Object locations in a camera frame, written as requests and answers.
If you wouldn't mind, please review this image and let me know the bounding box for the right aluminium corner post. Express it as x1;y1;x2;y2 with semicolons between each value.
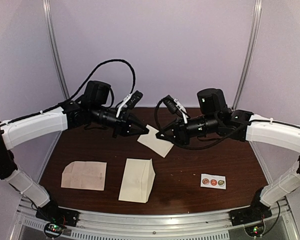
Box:
232;0;263;110

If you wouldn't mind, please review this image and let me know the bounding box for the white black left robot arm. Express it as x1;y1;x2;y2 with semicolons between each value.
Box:
0;80;149;223

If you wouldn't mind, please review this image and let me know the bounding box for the black braided right camera cable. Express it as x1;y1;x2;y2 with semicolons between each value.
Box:
153;96;173;131

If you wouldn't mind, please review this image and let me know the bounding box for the cream paper envelope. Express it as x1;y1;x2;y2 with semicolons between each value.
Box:
118;158;156;204

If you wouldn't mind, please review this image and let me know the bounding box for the black braided left camera cable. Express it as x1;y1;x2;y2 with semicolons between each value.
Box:
62;59;136;106

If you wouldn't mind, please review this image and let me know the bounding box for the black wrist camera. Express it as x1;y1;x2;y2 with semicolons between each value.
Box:
126;90;143;110
163;94;181;114

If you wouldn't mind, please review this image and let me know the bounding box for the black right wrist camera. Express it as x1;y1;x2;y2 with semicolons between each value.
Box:
163;94;181;114

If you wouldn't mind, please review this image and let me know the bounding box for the left aluminium corner post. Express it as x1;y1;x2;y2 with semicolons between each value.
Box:
41;0;75;112

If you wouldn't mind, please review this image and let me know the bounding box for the aluminium corner post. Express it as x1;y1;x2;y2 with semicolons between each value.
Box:
41;0;75;112
232;0;263;110

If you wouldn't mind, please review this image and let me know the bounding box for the black braided camera cable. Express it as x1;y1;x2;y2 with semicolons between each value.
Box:
153;96;173;131
62;59;136;106

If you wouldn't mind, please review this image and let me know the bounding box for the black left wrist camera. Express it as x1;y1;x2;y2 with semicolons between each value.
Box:
126;90;143;110

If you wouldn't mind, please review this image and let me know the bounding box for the lined paper letter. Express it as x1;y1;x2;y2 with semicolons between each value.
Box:
137;124;174;158

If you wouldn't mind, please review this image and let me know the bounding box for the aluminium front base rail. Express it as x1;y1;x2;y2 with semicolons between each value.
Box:
8;200;300;240

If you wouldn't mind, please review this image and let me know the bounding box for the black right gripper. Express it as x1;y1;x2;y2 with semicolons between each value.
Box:
155;114;220;147

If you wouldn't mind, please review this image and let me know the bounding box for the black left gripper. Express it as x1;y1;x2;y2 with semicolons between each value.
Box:
90;104;149;140

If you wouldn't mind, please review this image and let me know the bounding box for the sticker sheet with three seals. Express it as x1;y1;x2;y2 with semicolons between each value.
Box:
200;173;227;190

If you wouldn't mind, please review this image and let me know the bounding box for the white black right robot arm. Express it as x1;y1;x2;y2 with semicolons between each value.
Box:
154;88;300;221

